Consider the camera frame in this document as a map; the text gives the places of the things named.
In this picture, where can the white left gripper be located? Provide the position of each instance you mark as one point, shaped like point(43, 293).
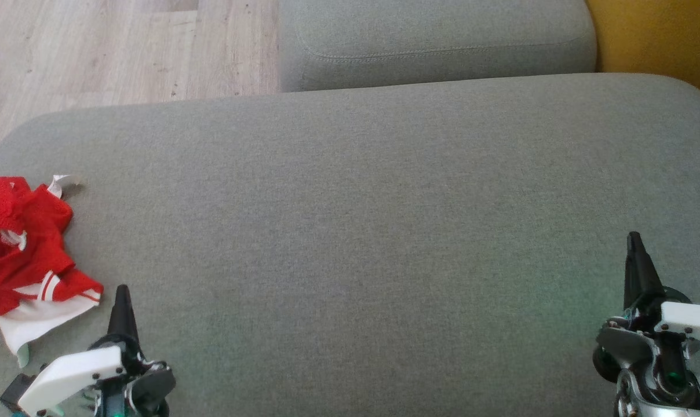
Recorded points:
point(72, 370)

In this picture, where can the red white striped shirt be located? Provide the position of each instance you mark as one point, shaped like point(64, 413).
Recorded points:
point(31, 243)

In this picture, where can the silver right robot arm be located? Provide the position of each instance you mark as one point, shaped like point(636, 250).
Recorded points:
point(645, 402)

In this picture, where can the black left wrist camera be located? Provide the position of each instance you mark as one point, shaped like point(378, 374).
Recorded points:
point(17, 391)

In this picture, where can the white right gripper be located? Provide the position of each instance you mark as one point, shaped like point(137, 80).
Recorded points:
point(689, 318)

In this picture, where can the grey stitched sofa back cushion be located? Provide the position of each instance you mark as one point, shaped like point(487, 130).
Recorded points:
point(437, 40)

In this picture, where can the large grey sofa seat cushion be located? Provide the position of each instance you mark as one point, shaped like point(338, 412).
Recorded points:
point(350, 231)

